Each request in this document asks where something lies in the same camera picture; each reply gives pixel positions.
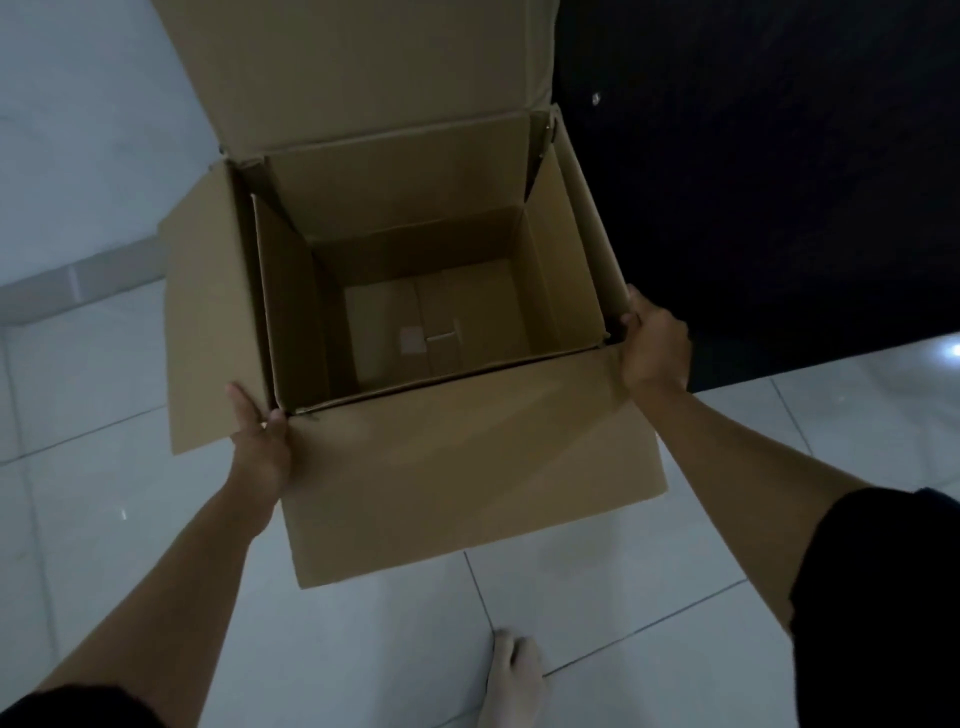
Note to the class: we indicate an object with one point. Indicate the person's black sleeve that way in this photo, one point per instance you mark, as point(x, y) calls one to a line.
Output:
point(79, 707)
point(877, 607)

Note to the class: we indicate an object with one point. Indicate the person's right hand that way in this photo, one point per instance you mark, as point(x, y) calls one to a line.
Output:
point(656, 349)

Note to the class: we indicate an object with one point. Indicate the person's left thumb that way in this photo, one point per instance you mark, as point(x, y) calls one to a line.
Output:
point(277, 435)

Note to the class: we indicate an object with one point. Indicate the person's foot in white sock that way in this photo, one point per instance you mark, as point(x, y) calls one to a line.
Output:
point(514, 681)

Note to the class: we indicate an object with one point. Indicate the person's right forearm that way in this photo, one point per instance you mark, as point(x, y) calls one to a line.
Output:
point(742, 480)

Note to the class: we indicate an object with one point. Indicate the person's left hand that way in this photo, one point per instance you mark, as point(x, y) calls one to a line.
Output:
point(259, 450)

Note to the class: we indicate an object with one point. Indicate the person's black left sleeve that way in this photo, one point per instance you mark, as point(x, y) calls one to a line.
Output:
point(79, 707)

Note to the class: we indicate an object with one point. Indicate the brown cardboard box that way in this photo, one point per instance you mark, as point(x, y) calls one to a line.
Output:
point(450, 457)

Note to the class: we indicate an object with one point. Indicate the person's right thumb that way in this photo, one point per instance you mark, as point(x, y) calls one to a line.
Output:
point(628, 334)

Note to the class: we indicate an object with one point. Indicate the person's left forearm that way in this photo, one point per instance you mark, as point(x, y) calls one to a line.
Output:
point(142, 600)

